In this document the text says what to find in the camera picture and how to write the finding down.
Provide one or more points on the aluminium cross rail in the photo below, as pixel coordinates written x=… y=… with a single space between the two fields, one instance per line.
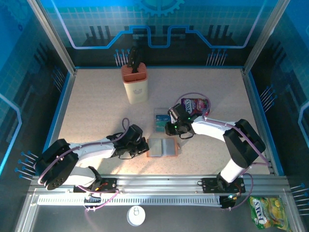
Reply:
x=157 y=183

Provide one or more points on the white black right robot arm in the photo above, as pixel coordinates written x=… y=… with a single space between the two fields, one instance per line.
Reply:
x=210 y=129

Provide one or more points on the yellow green candy bag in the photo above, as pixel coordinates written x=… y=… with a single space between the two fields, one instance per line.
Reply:
x=268 y=212

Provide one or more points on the white round can lid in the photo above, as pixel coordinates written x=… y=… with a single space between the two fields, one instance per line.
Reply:
x=136 y=218

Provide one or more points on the purple candy bag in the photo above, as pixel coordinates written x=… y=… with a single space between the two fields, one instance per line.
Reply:
x=193 y=106

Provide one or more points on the brown leather card holder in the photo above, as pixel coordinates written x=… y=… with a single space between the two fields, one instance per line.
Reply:
x=159 y=148

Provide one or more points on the black electronics module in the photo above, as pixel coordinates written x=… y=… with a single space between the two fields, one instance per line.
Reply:
x=228 y=201

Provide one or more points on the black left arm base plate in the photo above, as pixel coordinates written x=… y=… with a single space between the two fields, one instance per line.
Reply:
x=111 y=184

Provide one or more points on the aluminium table side rail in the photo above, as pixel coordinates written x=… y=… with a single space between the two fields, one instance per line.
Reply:
x=63 y=108
x=257 y=108

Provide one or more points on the clear acrylic card stand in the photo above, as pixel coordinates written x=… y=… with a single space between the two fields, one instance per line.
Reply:
x=160 y=111

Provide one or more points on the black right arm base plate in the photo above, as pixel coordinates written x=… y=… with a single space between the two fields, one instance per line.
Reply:
x=208 y=184

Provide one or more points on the blue card white print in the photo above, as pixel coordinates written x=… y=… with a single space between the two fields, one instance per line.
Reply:
x=161 y=118

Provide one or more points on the beige terracotta knife block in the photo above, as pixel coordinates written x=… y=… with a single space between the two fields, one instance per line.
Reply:
x=136 y=91

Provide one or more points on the aluminium frame post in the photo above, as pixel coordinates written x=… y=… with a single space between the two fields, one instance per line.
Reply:
x=265 y=36
x=53 y=36

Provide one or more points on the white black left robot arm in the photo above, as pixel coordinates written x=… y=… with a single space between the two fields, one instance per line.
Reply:
x=94 y=148

